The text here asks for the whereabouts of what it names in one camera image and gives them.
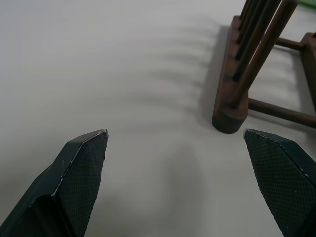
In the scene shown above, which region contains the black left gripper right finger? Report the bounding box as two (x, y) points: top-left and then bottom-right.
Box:
(242, 128), (316, 237)

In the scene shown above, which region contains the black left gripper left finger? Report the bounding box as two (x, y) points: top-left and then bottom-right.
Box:
(0, 128), (110, 237)

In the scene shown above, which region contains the wooden dish rack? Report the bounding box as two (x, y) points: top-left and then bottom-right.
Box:
(211, 0), (316, 135)

